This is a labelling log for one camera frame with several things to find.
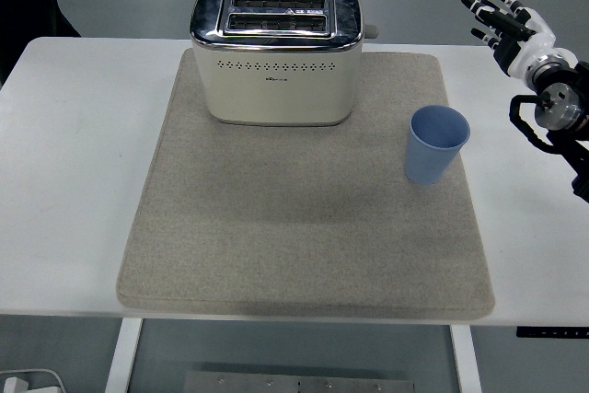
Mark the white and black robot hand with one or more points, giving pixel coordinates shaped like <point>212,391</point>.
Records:
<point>529,43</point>

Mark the light blue plastic cup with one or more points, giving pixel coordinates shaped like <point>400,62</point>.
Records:
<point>430,156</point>

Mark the cream and chrome toaster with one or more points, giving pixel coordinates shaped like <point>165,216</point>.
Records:
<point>276,89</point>

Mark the black table control panel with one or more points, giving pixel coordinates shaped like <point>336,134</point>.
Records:
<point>552,332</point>

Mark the beige felt mat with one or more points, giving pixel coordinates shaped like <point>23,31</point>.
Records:
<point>294,227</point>

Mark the white table leg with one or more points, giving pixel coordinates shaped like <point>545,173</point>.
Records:
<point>123,356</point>
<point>465,361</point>

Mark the grey metal plate with screws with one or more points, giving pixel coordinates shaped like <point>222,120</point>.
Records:
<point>299,384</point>

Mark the person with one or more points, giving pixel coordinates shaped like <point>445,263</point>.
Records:
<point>23,6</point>

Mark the white power plug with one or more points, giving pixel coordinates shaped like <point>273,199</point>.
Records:
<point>14,386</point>

